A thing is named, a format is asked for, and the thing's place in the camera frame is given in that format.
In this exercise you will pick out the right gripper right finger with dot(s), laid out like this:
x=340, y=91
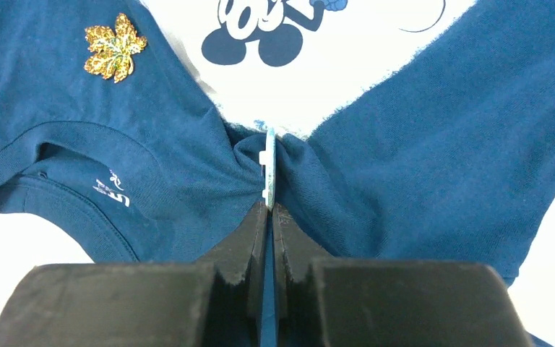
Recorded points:
x=322, y=300

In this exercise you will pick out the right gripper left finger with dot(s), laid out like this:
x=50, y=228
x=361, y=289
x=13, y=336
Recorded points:
x=214, y=301

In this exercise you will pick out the round blue pin badge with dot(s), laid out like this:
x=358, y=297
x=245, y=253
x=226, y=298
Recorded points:
x=267, y=159

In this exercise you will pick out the blue cartoon print t-shirt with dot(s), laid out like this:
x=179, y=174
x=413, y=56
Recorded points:
x=405, y=130

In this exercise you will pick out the gold maple leaf brooch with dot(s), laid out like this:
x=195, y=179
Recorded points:
x=112, y=50

